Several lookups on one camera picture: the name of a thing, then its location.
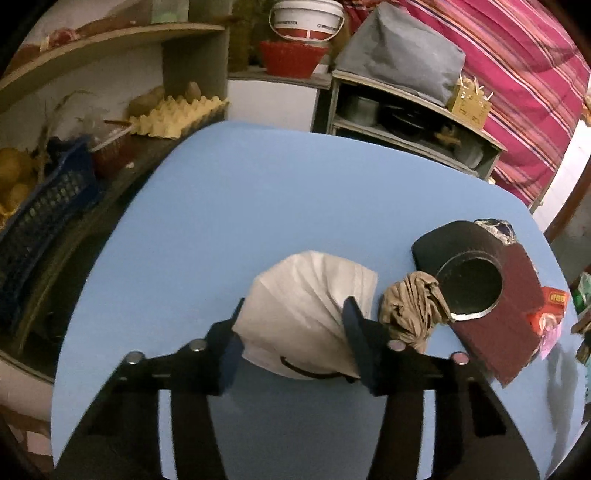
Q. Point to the blue white patterned packet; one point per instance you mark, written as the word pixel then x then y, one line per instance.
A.
pixel 501 230

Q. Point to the brown wooden door frame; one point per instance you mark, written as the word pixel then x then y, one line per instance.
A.
pixel 570 207

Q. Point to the black pan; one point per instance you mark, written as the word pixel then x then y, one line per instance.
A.
pixel 404 120

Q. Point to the yellow green sack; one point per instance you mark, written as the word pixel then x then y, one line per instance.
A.
pixel 242 41

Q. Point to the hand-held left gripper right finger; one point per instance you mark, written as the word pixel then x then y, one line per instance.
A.
pixel 358 332

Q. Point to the pile of yellow potatoes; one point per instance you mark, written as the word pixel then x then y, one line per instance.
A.
pixel 14 170

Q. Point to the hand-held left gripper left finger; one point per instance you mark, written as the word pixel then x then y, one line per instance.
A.
pixel 231 357

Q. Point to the yellow cardboard box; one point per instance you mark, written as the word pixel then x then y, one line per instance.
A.
pixel 468 108

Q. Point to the grey wooden shelf unit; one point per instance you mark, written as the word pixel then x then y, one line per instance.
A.
pixel 491 161

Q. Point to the white cabinet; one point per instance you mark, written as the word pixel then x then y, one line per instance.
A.
pixel 272 106

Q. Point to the metal pot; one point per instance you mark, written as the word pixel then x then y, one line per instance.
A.
pixel 362 110

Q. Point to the dark blue plastic crate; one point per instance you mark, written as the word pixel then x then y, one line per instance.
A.
pixel 41 207

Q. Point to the green white carton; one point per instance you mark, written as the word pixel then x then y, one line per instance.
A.
pixel 584 288

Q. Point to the red plastic basket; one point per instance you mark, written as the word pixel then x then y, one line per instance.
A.
pixel 293 60

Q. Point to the dark red bowl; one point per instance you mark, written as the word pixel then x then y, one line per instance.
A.
pixel 113 154

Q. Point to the red snack packet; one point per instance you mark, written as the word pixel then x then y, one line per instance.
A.
pixel 551 307

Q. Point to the grey cloth cover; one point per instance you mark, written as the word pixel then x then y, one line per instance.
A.
pixel 401 55

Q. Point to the crumpled tan cloth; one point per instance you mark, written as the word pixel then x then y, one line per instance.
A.
pixel 411 304

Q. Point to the white cloth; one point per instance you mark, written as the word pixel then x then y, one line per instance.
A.
pixel 304 295

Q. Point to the curved wooden wall shelf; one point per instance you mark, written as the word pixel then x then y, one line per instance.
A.
pixel 115 44

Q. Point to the pink striped cloth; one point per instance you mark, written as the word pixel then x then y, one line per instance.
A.
pixel 517 69

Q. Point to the yellow egg carton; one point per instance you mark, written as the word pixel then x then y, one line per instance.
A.
pixel 171 117

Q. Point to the white plastic bucket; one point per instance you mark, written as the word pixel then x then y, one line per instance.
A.
pixel 304 18

